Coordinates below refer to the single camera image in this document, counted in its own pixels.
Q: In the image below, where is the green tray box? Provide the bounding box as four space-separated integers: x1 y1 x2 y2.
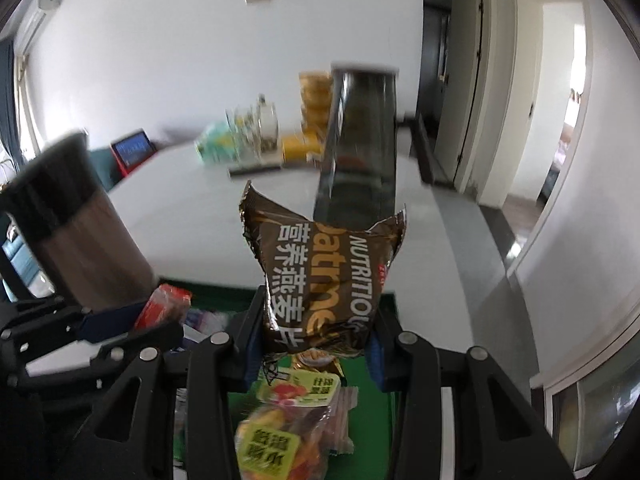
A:
166 280 393 479

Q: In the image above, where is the black and copper thermos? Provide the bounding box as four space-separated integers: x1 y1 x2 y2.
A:
1 132 157 312

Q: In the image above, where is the stack of golden tins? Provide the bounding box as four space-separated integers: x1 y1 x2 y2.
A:
298 72 332 138

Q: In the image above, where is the brown oatmeal snack bag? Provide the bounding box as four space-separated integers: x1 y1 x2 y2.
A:
239 183 407 356

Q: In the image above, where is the blue curtain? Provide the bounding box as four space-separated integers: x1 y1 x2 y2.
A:
0 38 26 170

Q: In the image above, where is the red snack bar packet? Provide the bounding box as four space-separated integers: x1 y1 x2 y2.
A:
134 283 192 330

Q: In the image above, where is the dark glass pitcher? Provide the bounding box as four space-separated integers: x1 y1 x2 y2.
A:
314 63 397 231

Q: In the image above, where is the green patterned tissue pack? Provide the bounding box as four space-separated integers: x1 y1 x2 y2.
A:
194 122 240 164

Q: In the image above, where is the teal sofa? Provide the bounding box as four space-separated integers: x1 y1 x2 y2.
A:
89 148 124 192

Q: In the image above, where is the black flat remote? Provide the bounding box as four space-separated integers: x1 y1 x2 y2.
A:
228 164 282 178

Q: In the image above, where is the yellow box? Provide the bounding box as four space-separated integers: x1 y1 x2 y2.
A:
280 132 324 162

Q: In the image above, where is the colourful candy bag green label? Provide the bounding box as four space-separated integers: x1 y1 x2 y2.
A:
235 367 359 480

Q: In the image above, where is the red tablet device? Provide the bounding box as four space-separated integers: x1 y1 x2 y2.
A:
110 129 157 177

